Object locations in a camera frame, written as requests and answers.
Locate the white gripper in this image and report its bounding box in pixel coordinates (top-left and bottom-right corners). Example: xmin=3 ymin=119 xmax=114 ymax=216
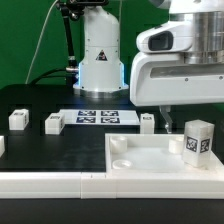
xmin=130 ymin=52 xmax=224 ymax=134

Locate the white square tabletop part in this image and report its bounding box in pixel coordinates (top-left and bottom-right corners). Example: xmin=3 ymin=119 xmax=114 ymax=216
xmin=105 ymin=134 xmax=224 ymax=174

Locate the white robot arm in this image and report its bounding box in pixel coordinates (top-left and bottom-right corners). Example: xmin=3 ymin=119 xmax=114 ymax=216
xmin=130 ymin=0 xmax=224 ymax=131

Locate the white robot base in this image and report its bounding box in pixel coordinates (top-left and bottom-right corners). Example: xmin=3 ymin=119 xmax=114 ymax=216
xmin=73 ymin=6 xmax=129 ymax=98

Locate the white marker tag plate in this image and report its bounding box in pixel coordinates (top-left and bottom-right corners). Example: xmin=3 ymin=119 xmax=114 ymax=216
xmin=60 ymin=109 xmax=139 ymax=126

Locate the black cable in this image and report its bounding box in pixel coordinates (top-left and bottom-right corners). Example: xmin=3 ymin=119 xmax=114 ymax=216
xmin=29 ymin=68 xmax=80 ymax=86

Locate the white cable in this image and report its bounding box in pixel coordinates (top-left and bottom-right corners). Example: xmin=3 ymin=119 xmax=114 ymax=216
xmin=25 ymin=0 xmax=60 ymax=85

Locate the white U-shaped fence wall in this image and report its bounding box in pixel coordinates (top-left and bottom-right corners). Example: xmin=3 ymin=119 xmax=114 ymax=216
xmin=0 ymin=138 xmax=224 ymax=199

